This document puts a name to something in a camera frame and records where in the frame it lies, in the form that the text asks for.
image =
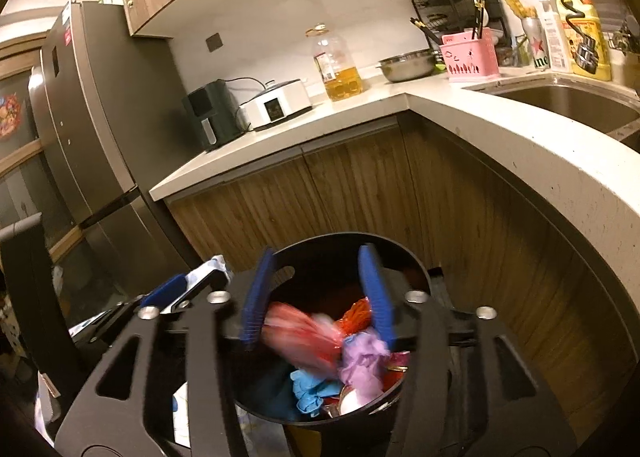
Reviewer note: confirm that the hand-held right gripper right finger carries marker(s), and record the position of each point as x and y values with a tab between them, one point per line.
376	297

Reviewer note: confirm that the dark wall socket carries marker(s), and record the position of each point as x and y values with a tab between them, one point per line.
215	42

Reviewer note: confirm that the black air fryer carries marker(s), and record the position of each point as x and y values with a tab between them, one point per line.
210	112

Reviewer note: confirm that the white rice cooker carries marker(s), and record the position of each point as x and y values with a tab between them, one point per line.
280	104

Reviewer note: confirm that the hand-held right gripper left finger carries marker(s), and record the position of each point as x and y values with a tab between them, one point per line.
257	297

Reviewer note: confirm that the cooking oil bottle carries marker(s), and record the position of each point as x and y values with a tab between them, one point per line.
340	77

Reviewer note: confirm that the stainless steel bowl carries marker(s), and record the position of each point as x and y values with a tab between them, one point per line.
407	68

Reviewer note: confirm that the white pump bottle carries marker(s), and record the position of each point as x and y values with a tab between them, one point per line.
552	42

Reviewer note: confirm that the black round trash bin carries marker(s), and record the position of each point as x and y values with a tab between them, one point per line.
320	262

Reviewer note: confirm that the yellow dish sponge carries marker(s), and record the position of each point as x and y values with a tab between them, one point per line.
516	7

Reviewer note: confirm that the silver beer can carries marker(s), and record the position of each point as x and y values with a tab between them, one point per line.
535	47

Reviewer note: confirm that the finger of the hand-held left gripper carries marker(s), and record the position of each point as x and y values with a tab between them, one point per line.
167	289
202	283

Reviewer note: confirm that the yellow detergent bottle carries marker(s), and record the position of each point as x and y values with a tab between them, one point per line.
600	37

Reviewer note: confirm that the pink utensil holder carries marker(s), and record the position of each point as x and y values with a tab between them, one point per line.
470	62

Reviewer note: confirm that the stainless steel sink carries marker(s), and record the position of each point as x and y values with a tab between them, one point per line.
565	102

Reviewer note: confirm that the lilac disposable glove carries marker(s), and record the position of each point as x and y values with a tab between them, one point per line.
365	357

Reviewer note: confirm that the black chopsticks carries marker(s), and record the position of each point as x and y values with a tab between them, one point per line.
425	29

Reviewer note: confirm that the red plastic bag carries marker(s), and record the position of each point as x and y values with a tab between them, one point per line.
356	314

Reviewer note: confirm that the grey steel refrigerator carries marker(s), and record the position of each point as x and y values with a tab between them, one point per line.
100	137

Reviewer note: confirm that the beige kitchen countertop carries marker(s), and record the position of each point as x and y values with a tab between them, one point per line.
550	157

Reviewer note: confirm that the wooden base cabinets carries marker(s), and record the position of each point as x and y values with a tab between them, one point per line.
350	177

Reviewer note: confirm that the colourful floral door sticker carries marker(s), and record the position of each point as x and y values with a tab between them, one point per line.
10	114

